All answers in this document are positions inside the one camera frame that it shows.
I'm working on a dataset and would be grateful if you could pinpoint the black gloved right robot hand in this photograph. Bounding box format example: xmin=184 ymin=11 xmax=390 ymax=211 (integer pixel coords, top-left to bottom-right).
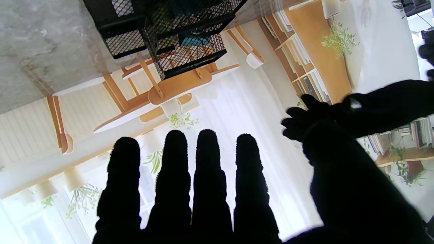
xmin=92 ymin=121 xmax=434 ymax=244

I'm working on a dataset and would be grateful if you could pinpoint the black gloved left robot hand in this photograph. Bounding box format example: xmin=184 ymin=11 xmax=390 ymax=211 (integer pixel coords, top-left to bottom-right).
xmin=281 ymin=80 xmax=434 ymax=143

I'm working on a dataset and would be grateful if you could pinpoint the green binder clip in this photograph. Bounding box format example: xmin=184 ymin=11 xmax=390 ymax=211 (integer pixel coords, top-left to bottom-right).
xmin=178 ymin=34 xmax=213 ymax=47

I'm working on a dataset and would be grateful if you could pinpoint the black mesh desk organizer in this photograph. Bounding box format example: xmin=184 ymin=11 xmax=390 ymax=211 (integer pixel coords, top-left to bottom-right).
xmin=83 ymin=0 xmax=248 ymax=80

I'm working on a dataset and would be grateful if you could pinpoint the printed room backdrop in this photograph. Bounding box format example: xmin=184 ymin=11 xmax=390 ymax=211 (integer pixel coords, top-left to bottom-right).
xmin=0 ymin=0 xmax=434 ymax=244

